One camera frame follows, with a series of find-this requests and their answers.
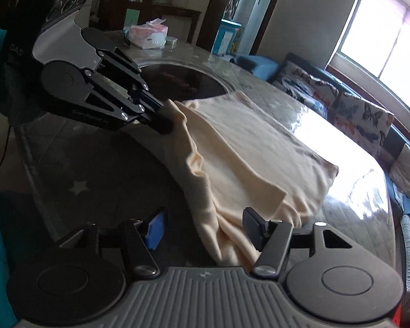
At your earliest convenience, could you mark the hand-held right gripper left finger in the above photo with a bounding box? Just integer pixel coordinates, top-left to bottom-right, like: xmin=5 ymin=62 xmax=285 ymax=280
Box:
xmin=55 ymin=208 xmax=169 ymax=278

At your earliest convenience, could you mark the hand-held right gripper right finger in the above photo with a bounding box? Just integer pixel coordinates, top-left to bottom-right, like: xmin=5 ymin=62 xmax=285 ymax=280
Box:
xmin=242 ymin=207 xmax=355 ymax=277

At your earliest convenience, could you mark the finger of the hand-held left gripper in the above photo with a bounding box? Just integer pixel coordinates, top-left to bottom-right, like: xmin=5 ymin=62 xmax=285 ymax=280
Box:
xmin=85 ymin=73 xmax=175 ymax=134
xmin=96 ymin=47 xmax=150 ymax=92

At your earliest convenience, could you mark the cream garment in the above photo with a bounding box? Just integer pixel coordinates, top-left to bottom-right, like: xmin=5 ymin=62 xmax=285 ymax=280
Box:
xmin=164 ymin=92 xmax=339 ymax=272

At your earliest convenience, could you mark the pink white tissue pack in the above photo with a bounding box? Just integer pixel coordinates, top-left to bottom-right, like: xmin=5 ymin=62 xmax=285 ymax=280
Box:
xmin=125 ymin=17 xmax=168 ymax=49

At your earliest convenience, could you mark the black round cooktop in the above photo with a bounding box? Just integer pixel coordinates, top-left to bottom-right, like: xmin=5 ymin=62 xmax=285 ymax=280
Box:
xmin=137 ymin=62 xmax=230 ymax=102

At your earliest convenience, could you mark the dark wooden cabinet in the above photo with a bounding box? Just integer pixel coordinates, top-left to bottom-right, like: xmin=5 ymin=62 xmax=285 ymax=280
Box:
xmin=99 ymin=0 xmax=202 ymax=43

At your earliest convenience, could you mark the blue white bin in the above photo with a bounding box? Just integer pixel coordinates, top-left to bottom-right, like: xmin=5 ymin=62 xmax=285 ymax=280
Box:
xmin=212 ymin=20 xmax=243 ymax=55

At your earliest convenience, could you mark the blue corner sofa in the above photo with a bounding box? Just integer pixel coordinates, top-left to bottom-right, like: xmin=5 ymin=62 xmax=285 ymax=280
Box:
xmin=237 ymin=53 xmax=410 ymax=315

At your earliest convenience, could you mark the small butterfly print pillow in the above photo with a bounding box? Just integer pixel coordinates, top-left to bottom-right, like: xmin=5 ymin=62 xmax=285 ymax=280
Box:
xmin=273 ymin=61 xmax=339 ymax=117

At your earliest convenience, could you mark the large butterfly print pillow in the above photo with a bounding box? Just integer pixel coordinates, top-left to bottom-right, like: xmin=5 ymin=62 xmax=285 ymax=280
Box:
xmin=331 ymin=89 xmax=395 ymax=158

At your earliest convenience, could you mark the patterned sofa cover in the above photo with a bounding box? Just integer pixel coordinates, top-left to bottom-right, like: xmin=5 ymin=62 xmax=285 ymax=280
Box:
xmin=400 ymin=212 xmax=410 ymax=294

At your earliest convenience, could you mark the grey pillow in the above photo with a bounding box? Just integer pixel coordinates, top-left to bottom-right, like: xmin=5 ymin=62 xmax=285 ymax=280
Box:
xmin=389 ymin=143 xmax=410 ymax=206

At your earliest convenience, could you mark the window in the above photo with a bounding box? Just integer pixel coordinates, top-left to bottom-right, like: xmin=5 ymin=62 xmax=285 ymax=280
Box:
xmin=328 ymin=0 xmax=410 ymax=124

